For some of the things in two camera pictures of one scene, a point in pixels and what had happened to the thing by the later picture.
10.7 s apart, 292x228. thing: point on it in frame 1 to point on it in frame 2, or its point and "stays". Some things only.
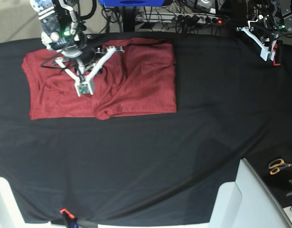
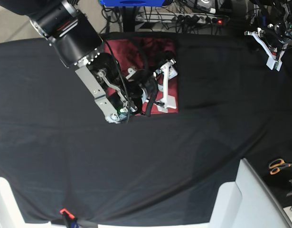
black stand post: x=129 y=18 stays
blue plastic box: x=132 y=3 stays
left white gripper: x=89 y=56 to x=168 y=72
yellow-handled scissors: x=276 y=165 stays
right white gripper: x=266 y=52 to x=272 y=62
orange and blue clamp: x=70 y=220 stays
